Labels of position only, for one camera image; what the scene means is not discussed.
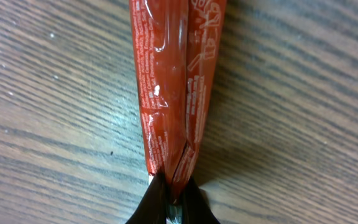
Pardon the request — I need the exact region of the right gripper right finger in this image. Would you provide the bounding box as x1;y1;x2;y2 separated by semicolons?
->
182;177;220;224

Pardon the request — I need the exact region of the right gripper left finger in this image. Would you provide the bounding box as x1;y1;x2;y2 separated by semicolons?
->
126;172;167;224

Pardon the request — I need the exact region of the red snack packet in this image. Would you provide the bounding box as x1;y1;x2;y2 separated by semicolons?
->
129;0;226;200

